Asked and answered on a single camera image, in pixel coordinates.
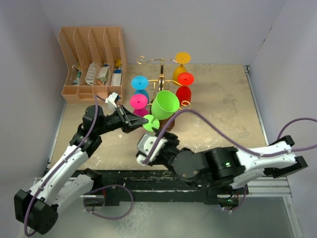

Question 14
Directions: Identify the red wine glass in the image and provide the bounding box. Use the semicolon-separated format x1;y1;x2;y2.
176;72;194;105

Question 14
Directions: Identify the yellow small object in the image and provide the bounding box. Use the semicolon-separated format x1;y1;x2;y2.
114;59;122;68

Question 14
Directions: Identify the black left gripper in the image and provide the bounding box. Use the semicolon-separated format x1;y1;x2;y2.
96;104;148;135

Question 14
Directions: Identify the gold black wine glass rack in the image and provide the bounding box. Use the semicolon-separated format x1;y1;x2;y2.
137;56;192;131

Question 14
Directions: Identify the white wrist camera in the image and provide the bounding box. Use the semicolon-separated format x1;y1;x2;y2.
136;133;167;166
105;92;120;111

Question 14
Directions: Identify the white medicine box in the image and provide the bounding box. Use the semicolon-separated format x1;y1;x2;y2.
97;66;109;83

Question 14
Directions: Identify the blue wine glass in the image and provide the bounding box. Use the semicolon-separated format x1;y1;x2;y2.
131;76;149;100

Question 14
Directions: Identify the peach plastic file organizer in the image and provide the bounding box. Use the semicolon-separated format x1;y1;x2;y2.
58;26;128;104

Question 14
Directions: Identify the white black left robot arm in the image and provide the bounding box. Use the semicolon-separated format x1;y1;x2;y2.
14;105;148;237

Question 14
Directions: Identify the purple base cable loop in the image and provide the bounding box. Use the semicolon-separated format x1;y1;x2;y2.
83;184;134;220

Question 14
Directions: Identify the pink wine glass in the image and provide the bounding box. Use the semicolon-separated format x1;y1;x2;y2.
130;94;149;117

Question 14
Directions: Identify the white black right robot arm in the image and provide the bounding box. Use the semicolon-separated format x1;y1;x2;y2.
148;132;308;194

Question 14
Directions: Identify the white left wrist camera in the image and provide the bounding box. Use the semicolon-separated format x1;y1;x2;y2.
105;92;120;111

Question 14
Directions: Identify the yellow wine glass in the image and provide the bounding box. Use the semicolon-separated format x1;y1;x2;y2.
172;52;191;85

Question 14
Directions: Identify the aluminium table frame rail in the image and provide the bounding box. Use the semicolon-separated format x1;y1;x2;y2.
38;169;291;209

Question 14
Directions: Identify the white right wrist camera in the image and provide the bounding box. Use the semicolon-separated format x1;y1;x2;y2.
136;133;167;166

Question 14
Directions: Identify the white blue box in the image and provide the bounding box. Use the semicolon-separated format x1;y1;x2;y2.
110;69;122;86

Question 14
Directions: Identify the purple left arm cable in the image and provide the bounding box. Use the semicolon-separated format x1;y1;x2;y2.
23;95;107;236

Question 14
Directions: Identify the green wine glass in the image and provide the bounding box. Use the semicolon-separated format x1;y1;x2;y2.
143;90;180;132

